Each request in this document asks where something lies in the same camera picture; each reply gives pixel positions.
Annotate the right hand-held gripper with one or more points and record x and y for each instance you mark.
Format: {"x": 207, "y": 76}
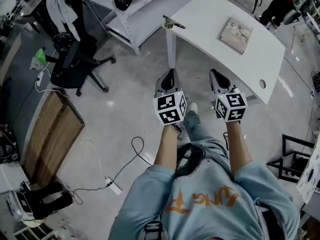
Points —
{"x": 231, "y": 104}

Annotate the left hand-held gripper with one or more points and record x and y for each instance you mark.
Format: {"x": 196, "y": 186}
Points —
{"x": 170, "y": 104}

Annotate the metal clip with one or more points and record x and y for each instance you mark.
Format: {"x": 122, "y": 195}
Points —
{"x": 172, "y": 22}

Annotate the person's right forearm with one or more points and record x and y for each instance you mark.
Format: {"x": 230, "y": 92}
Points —
{"x": 237, "y": 149}

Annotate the person's left forearm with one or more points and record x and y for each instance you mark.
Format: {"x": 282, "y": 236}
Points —
{"x": 168, "y": 149}

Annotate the person's white shoe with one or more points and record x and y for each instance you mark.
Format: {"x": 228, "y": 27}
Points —
{"x": 192, "y": 107}

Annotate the person's jeans leg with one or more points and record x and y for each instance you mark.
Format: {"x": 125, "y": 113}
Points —
{"x": 200, "y": 129}

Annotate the white table leg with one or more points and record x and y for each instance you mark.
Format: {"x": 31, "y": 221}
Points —
{"x": 171, "y": 49}

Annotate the grey book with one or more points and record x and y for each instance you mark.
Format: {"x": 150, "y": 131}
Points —
{"x": 236, "y": 35}

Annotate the white metal shelf rack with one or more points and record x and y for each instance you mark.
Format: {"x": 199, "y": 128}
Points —
{"x": 140, "y": 11}

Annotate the long white power strip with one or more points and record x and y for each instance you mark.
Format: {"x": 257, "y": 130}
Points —
{"x": 113, "y": 185}

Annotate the person's light blue sweatshirt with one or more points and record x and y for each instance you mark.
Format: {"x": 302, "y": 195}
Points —
{"x": 212, "y": 204}

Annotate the black office chair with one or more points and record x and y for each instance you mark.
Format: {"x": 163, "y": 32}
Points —
{"x": 72, "y": 69}

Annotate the white spotted board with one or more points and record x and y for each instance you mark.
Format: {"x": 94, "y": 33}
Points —
{"x": 310, "y": 176}

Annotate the wooden board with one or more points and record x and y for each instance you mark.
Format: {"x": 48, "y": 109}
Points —
{"x": 50, "y": 136}

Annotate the small white power strip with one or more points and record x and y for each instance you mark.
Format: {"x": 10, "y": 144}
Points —
{"x": 39, "y": 79}

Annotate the green plastic bag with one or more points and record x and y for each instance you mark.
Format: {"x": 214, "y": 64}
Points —
{"x": 39, "y": 56}

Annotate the white garment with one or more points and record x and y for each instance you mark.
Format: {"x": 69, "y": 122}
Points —
{"x": 61, "y": 11}

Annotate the black boots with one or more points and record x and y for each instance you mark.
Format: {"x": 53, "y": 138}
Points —
{"x": 48, "y": 201}

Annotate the black metal frame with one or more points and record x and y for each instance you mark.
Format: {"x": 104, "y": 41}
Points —
{"x": 287, "y": 164}

